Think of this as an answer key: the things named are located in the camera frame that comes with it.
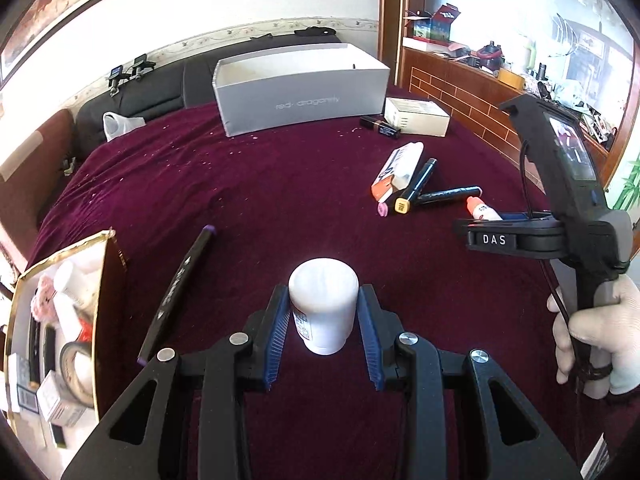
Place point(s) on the cream cardboard box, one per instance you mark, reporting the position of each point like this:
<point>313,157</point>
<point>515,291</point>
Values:
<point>420,117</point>

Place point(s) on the pink round cap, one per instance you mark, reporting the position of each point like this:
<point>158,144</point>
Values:
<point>383,209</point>

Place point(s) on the black leather sofa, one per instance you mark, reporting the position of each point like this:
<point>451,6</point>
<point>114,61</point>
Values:
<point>160,90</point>

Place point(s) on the gold-rimmed cardboard box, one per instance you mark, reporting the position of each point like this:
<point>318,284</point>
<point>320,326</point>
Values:
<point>95,255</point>

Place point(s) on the black marker white end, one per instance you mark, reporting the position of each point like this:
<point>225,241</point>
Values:
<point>445,195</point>

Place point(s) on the black marker purple cap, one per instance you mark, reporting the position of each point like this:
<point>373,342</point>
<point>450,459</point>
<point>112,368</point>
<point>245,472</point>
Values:
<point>175,290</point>

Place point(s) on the person's right hand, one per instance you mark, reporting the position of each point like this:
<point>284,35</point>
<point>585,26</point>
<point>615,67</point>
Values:
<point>625,335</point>

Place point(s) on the yellow box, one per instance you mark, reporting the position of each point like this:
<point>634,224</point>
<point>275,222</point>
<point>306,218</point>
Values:
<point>510,80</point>

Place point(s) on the black marker orange caps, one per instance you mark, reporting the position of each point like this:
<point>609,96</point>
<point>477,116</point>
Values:
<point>33,350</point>

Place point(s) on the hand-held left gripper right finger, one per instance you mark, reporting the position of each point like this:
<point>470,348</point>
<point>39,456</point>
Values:
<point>370,340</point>

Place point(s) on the red fabric armchair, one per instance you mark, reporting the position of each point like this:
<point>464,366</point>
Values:
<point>30,195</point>

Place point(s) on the dark red pot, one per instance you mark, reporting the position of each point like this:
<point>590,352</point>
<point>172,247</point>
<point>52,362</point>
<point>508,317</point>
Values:
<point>489,55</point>

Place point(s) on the white plastic bottle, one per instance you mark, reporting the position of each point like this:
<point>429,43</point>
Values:
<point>325,300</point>

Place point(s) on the small white box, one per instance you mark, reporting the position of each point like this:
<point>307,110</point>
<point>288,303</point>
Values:
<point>57,400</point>

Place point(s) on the black charger device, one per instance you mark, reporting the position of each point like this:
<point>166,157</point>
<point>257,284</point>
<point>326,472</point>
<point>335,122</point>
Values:
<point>141,66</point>
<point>116,77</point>

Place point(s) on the pink fluffy ball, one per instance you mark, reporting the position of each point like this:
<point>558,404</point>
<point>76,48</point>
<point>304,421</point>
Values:
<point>42,300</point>

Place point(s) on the wooden cabinet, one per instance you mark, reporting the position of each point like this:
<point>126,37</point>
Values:
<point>450,80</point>

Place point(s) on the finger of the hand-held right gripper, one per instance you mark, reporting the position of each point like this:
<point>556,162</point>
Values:
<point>500,240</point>
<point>525,215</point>

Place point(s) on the white plastic bag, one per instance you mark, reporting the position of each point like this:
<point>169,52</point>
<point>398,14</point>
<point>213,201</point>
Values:
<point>117,127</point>

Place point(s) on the open printed cardboard box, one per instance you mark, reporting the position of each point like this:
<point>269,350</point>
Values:
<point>432,25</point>

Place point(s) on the large grey cardboard box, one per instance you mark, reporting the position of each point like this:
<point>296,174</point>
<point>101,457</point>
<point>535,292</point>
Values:
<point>300,105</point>

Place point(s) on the adhesive tape roll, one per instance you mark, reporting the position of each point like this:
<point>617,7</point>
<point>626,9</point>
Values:
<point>67,360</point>

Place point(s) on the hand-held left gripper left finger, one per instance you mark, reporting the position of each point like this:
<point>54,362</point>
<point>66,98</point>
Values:
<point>277,340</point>

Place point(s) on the wooden door frame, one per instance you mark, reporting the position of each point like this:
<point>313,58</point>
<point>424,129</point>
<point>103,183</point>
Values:
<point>395,20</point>

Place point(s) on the maroon velvet blanket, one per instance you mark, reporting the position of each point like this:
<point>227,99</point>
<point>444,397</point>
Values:
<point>250,185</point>

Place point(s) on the black marker yellow cap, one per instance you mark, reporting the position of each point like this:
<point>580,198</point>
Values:
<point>417,182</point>

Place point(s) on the dark cloth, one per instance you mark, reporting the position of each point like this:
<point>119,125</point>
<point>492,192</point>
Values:
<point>315,31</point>

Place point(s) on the small bottle orange cap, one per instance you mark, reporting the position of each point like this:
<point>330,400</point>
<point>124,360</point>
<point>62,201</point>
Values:
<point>482,210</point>

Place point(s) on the black brown marker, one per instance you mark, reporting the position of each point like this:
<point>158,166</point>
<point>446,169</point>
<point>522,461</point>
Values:
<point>382,127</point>

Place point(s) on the white orange tube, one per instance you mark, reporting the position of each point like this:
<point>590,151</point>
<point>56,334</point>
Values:
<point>397,165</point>

